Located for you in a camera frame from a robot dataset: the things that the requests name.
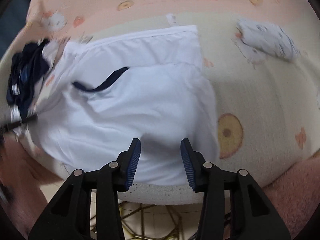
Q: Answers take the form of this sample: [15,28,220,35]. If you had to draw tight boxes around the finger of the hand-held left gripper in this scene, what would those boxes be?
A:
[0,115,38,135]

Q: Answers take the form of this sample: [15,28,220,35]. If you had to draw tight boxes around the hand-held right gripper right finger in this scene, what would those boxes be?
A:
[180,138,292,240]

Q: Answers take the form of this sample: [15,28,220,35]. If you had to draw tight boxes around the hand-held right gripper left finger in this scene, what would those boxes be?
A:
[28,138,141,240]

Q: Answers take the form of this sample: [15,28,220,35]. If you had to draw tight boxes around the navy shorts with white stripes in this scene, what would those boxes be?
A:
[7,39,50,120]

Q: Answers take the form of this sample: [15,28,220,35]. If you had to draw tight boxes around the white shirt with navy collar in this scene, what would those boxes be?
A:
[27,25,221,186]

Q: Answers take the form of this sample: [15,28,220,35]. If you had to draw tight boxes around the white garment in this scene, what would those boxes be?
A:
[9,105,28,137]

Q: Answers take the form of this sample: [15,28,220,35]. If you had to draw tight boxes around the pink and cream printed blanket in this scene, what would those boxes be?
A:
[0,0,320,205]

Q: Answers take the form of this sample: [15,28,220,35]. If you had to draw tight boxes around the dark blue curtain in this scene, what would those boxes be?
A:
[0,0,35,60]

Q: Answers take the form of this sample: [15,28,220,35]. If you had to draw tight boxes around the folded white printed cloth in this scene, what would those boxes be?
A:
[236,17,300,62]

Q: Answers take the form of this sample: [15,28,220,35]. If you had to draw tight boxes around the gold wire stand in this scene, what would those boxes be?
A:
[90,200,233,240]

